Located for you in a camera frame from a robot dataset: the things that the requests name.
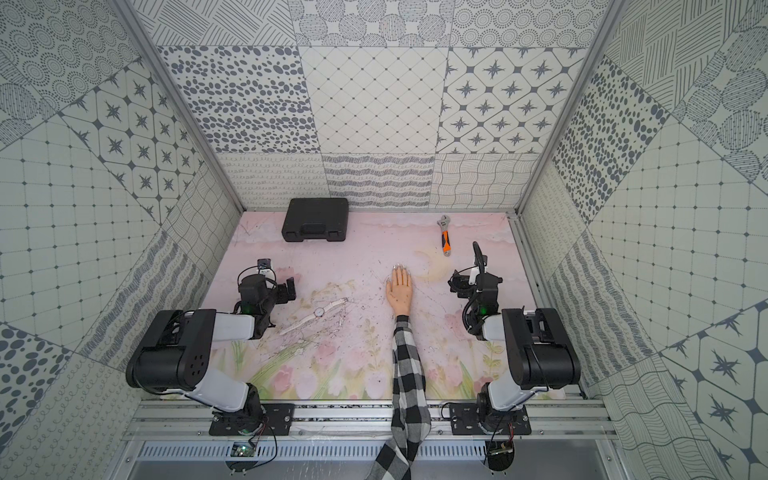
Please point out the orange handled adjustable wrench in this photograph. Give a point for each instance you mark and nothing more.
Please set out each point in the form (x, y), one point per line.
(443, 223)

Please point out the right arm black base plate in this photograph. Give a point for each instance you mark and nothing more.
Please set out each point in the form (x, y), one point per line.
(465, 419)

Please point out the left green circuit board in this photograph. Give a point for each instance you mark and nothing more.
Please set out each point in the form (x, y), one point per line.
(242, 458)

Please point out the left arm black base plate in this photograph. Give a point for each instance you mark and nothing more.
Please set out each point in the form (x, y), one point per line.
(276, 417)

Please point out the mannequin hand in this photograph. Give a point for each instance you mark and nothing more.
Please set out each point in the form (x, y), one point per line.
(399, 291)

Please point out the black white checkered sleeve forearm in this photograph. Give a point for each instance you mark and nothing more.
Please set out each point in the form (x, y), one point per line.
(411, 421)

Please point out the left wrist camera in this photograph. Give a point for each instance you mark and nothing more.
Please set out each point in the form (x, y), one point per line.
(263, 265)

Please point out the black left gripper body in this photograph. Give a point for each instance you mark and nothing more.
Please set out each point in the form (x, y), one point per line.
(282, 291)

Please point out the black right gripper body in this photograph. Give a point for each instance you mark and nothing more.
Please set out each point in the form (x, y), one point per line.
(476, 305)

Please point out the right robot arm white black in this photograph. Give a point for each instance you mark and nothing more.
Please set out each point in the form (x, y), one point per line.
(540, 355)

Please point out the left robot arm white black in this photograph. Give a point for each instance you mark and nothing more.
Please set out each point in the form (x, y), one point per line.
(173, 357)

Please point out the right round circuit board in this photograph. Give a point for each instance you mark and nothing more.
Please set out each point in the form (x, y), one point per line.
(499, 456)

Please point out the black plastic tool case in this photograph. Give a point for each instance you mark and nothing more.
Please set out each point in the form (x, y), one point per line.
(316, 219)

